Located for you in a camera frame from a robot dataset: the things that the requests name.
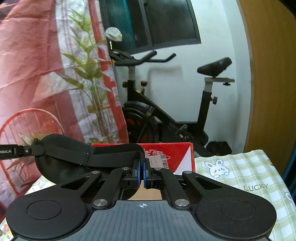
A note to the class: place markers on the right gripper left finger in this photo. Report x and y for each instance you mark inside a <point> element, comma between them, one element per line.
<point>114,185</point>

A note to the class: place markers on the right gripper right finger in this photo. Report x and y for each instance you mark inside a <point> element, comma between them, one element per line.
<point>164,180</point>

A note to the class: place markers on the black sleep eye mask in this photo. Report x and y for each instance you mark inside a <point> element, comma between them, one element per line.
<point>60,158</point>

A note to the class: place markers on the red strawberry cardboard box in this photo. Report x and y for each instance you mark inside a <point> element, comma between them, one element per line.
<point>177,157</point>

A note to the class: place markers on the green plaid tablecloth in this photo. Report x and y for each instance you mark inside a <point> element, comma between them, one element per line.
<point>235,197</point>

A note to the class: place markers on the red printed backdrop curtain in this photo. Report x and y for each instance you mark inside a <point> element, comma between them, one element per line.
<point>56,74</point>

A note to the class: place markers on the dark window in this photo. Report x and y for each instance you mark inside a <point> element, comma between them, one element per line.
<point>151,24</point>

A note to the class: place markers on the wooden door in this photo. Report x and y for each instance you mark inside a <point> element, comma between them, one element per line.
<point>270,28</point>

